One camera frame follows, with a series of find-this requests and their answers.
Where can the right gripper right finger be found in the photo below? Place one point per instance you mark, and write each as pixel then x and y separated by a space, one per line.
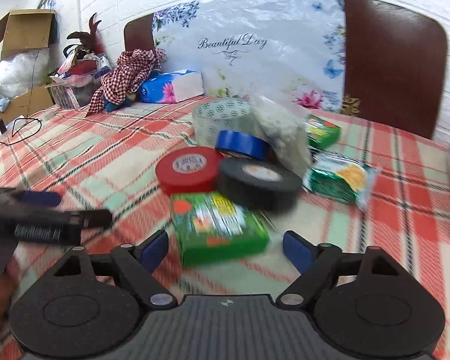
pixel 365 305

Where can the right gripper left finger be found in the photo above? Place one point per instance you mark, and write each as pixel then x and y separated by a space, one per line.
pixel 92 305

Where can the green yellow sponge pack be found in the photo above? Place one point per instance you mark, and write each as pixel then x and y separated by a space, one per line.
pixel 341 178

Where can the green box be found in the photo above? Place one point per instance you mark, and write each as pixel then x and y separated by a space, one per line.
pixel 211 229
pixel 321 133

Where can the black electrical tape roll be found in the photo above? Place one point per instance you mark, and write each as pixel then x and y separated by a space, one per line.
pixel 258 185

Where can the red electrical tape roll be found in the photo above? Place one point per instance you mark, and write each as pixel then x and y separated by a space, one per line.
pixel 189 170

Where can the bag of white beads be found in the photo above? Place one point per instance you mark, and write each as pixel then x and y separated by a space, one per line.
pixel 284 127

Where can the blue tape roll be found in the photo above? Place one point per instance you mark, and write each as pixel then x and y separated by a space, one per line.
pixel 242 144

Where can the clear patterned packing tape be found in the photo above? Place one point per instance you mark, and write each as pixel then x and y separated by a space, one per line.
pixel 214 116

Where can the person's left hand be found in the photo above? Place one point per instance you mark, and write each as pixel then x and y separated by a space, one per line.
pixel 8 286

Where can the white plastic bag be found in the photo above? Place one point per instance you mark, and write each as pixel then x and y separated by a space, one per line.
pixel 23 72

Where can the clear bin with clutter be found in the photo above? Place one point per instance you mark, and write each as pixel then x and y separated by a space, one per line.
pixel 74 88

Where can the cardboard box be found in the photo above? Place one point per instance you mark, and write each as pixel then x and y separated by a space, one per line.
pixel 27 30

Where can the red checkered cloth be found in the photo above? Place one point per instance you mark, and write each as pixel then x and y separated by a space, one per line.
pixel 132 69

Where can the red feather decoration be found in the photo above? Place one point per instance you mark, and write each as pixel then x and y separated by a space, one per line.
pixel 89 41

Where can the blue tissue pack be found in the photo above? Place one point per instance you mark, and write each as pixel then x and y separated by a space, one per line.
pixel 172 87

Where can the floral plastic bag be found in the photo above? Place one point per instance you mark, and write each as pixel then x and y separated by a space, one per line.
pixel 286 50

